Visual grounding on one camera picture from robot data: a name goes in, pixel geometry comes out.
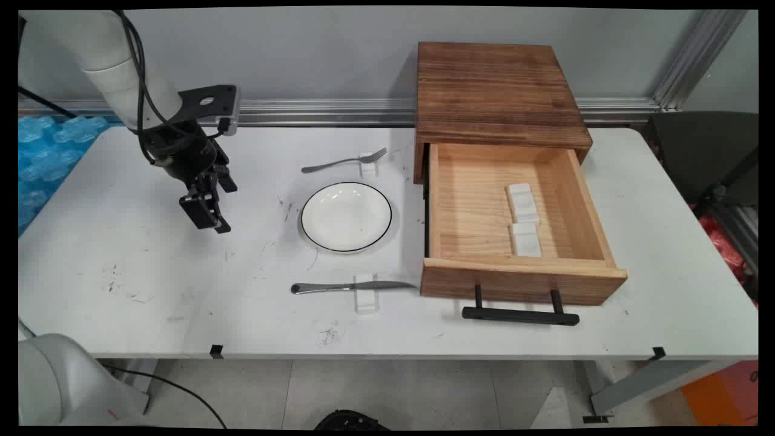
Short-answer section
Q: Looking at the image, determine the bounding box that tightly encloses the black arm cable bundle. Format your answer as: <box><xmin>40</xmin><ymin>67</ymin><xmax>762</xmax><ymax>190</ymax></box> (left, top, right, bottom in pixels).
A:
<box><xmin>114</xmin><ymin>11</ymin><xmax>214</xmax><ymax>165</ymax></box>

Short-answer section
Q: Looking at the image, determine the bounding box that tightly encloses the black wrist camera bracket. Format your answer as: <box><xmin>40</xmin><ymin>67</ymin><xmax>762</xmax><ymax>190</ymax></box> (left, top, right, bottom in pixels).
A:
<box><xmin>177</xmin><ymin>85</ymin><xmax>242</xmax><ymax>136</ymax></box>

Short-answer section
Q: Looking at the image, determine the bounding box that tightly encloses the white plate black rim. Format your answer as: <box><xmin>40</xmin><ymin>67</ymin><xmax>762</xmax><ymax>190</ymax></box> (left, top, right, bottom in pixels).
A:
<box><xmin>300</xmin><ymin>182</ymin><xmax>394</xmax><ymax>254</ymax></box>

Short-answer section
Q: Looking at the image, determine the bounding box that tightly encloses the black floor cable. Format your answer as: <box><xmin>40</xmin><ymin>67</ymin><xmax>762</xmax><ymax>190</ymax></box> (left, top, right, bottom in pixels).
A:
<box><xmin>100</xmin><ymin>363</ymin><xmax>229</xmax><ymax>430</ymax></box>

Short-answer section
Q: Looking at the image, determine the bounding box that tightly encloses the horizontal aluminium rail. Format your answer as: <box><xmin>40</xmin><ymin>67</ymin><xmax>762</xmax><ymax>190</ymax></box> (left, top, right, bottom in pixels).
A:
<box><xmin>18</xmin><ymin>97</ymin><xmax>661</xmax><ymax>128</ymax></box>

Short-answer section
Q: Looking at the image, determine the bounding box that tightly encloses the blue bubble wrap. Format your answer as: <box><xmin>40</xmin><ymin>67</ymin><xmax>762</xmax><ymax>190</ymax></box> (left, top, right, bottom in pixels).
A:
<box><xmin>18</xmin><ymin>115</ymin><xmax>125</xmax><ymax>234</ymax></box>

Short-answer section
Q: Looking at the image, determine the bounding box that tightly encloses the light wooden drawer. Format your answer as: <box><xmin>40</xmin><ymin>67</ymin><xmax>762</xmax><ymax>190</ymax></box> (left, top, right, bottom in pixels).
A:
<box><xmin>420</xmin><ymin>142</ymin><xmax>628</xmax><ymax>306</ymax></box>

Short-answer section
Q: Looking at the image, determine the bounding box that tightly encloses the grey table leg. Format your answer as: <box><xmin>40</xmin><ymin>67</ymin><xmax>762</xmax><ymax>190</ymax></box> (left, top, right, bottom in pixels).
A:
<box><xmin>582</xmin><ymin>360</ymin><xmax>716</xmax><ymax>424</ymax></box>
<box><xmin>100</xmin><ymin>358</ymin><xmax>159</xmax><ymax>416</ymax></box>

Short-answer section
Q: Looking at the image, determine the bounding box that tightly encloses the black round floor object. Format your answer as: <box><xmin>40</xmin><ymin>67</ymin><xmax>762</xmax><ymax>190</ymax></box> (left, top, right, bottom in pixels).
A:
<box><xmin>314</xmin><ymin>410</ymin><xmax>392</xmax><ymax>431</ymax></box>

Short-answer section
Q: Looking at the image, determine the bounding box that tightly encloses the red bag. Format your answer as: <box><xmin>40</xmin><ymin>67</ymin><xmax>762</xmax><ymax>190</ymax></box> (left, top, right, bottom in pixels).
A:
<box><xmin>690</xmin><ymin>203</ymin><xmax>759</xmax><ymax>303</ymax></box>

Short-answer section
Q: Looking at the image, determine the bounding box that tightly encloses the orange box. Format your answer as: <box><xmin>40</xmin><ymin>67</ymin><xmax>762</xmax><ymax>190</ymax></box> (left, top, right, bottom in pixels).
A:
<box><xmin>681</xmin><ymin>361</ymin><xmax>759</xmax><ymax>427</ymax></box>

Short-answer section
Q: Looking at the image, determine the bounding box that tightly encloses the silver metal fork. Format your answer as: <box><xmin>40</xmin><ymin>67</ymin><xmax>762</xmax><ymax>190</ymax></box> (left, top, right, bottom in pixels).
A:
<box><xmin>301</xmin><ymin>147</ymin><xmax>388</xmax><ymax>174</ymax></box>

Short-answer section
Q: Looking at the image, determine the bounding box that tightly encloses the silver metal table knife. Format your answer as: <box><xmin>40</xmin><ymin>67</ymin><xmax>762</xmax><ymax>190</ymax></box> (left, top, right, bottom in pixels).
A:
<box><xmin>291</xmin><ymin>280</ymin><xmax>417</xmax><ymax>296</ymax></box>

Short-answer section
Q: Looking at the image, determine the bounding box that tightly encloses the black drawer handle bar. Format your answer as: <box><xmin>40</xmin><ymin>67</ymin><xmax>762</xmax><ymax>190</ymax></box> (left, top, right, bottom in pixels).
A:
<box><xmin>462</xmin><ymin>283</ymin><xmax>581</xmax><ymax>327</ymax></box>

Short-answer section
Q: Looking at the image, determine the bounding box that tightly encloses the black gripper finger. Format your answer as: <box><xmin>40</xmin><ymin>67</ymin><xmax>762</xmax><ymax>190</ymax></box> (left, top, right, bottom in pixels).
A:
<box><xmin>213</xmin><ymin>162</ymin><xmax>239</xmax><ymax>194</ymax></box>
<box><xmin>179</xmin><ymin>173</ymin><xmax>233</xmax><ymax>235</ymax></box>

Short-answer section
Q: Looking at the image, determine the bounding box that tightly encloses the dark wooden drawer cabinet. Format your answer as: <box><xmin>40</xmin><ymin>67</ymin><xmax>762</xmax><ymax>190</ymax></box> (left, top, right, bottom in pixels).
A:
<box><xmin>414</xmin><ymin>41</ymin><xmax>594</xmax><ymax>185</ymax></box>

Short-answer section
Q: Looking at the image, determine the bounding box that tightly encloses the slanted aluminium frame post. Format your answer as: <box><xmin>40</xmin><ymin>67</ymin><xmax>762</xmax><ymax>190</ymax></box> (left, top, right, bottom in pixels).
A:
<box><xmin>652</xmin><ymin>9</ymin><xmax>749</xmax><ymax>111</ymax></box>

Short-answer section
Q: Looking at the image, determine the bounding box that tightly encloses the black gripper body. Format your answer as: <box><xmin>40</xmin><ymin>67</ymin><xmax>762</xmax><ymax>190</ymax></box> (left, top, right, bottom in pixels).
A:
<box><xmin>144</xmin><ymin>120</ymin><xmax>231</xmax><ymax>183</ymax></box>

